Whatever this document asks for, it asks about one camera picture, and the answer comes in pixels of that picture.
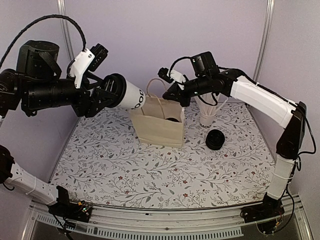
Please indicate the stack of black lids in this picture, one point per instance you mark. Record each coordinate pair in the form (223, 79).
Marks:
(215, 139)

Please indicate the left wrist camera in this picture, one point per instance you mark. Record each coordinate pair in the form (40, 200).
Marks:
(86, 60)

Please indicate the aluminium front rail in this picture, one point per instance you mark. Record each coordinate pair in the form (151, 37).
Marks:
(215, 223)

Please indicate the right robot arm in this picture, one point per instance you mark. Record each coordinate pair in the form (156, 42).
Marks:
(235, 83)

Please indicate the white cup holding straws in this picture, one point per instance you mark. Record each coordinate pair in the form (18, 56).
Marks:
(206, 121)

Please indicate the kraft paper bag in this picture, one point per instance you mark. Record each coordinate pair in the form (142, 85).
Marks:
(150, 124)

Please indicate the floral table mat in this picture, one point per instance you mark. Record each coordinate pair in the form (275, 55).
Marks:
(105, 163)

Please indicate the bundle of wrapped white straws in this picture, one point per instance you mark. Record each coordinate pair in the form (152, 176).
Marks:
(209, 103)

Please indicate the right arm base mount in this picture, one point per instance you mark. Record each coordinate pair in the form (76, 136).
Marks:
(270, 212)

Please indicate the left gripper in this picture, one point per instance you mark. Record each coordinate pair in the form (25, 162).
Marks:
(81, 106)

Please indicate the aluminium frame post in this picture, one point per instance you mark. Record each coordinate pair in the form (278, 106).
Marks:
(268, 18)
(61, 7)

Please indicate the left aluminium frame post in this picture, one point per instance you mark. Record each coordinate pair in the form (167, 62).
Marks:
(61, 7)

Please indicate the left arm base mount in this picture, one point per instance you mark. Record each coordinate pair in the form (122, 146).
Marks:
(79, 211)

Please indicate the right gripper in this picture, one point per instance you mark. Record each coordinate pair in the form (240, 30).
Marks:
(174, 89)

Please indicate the right aluminium frame post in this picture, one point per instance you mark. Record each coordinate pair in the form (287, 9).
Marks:
(268, 18)

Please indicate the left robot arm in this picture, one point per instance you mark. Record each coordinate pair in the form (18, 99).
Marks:
(36, 84)

